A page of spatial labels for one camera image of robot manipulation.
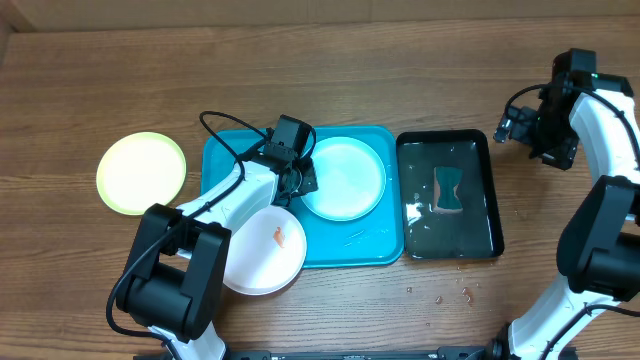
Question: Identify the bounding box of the light blue plate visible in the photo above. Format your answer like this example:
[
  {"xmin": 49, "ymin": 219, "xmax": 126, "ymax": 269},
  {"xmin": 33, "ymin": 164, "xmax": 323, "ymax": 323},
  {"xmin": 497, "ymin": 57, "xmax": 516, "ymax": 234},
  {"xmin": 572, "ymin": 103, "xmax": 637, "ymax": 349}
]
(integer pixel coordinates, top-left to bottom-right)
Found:
[{"xmin": 302, "ymin": 137, "xmax": 386, "ymax": 221}]

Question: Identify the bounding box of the green orange sponge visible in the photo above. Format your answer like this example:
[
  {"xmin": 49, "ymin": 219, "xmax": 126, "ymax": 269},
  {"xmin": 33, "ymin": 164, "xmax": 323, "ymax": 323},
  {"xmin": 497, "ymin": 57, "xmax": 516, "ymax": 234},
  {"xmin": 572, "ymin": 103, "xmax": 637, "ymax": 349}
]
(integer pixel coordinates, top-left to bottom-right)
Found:
[{"xmin": 433, "ymin": 166, "xmax": 463, "ymax": 214}]

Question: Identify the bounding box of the yellow plate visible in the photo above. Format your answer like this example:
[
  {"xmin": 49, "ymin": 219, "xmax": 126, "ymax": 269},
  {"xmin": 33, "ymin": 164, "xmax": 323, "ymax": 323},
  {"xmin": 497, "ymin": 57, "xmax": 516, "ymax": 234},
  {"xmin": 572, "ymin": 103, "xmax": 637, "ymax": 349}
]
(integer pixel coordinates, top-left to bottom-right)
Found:
[{"xmin": 96, "ymin": 132, "xmax": 187, "ymax": 215}]

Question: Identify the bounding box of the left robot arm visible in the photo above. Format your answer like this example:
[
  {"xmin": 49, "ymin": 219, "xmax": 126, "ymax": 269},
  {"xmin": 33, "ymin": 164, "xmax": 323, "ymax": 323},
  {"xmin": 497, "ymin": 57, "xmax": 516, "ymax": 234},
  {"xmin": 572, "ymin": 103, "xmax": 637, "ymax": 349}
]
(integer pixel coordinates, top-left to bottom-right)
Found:
[{"xmin": 106, "ymin": 143, "xmax": 317, "ymax": 359}]

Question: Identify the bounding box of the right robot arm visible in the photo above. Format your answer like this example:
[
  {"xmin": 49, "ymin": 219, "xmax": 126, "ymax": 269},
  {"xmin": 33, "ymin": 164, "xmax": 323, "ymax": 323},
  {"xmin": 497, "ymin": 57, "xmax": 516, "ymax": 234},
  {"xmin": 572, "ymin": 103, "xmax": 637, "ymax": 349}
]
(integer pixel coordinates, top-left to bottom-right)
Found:
[{"xmin": 475, "ymin": 70, "xmax": 639, "ymax": 359}]

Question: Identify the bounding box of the black water tray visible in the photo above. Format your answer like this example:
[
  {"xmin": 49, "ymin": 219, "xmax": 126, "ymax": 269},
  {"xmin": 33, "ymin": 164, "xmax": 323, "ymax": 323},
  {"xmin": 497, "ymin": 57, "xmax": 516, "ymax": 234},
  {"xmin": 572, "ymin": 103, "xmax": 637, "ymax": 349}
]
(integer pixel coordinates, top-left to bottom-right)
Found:
[{"xmin": 396, "ymin": 129, "xmax": 505, "ymax": 260}]

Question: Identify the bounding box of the white pink plate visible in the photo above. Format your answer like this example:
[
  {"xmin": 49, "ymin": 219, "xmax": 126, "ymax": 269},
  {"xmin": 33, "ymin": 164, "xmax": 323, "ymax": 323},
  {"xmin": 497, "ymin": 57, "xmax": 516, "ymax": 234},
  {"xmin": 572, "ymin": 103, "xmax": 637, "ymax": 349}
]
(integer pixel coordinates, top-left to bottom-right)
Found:
[{"xmin": 223, "ymin": 206, "xmax": 307, "ymax": 296}]

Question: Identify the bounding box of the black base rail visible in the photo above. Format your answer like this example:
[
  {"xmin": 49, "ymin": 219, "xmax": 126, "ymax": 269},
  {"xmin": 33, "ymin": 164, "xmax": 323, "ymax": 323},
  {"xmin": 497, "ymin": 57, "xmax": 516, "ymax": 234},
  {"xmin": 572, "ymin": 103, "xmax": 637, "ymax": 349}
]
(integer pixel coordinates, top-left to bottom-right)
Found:
[{"xmin": 223, "ymin": 346, "xmax": 494, "ymax": 360}]

